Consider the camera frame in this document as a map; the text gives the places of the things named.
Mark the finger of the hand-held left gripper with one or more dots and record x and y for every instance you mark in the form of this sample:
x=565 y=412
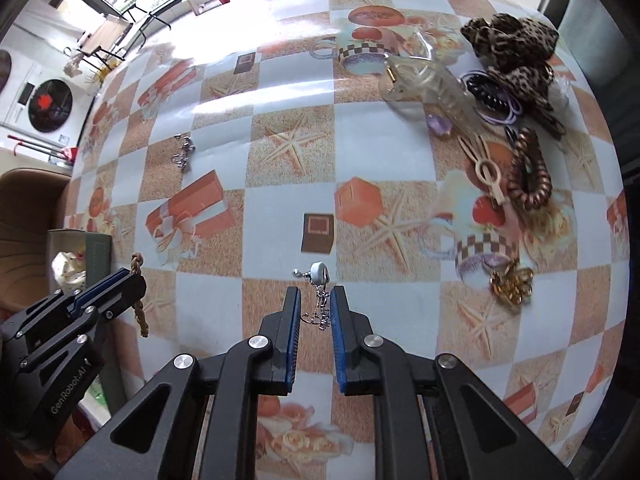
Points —
x=117 y=300
x=100 y=286

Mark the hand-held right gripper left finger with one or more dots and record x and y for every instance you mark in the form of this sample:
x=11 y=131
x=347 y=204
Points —
x=295 y=330

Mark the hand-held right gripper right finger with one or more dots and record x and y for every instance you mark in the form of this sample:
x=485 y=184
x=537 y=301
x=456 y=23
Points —
x=340 y=335

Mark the cream polka dot scrunchie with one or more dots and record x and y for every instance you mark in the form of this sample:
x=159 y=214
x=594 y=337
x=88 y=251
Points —
x=65 y=265

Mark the green plastic bangle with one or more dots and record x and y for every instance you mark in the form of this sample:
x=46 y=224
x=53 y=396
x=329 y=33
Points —
x=97 y=391

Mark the silver dangle earring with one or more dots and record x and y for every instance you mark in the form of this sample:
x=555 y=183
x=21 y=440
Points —
x=317 y=271

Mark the brown chair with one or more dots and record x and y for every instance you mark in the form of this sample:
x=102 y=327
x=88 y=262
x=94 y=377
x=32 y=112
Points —
x=25 y=220

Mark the silver charm brooch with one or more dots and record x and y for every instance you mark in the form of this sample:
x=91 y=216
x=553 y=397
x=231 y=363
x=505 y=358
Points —
x=182 y=152

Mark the gold hair clip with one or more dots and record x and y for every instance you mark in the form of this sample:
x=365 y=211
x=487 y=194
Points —
x=507 y=285

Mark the white washing machine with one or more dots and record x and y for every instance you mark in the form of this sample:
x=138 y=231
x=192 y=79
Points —
x=50 y=100

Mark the beige clothespin hair clip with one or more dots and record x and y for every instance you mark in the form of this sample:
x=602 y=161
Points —
x=487 y=170

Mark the purple gem clip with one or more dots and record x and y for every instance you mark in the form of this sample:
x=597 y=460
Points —
x=439 y=124

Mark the folding table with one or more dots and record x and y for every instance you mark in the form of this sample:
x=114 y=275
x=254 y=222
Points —
x=107 y=32

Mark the clear claw clip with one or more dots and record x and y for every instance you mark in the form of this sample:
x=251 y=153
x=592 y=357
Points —
x=440 y=90

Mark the leopard print scrunchie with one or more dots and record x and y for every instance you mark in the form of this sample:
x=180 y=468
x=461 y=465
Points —
x=515 y=40

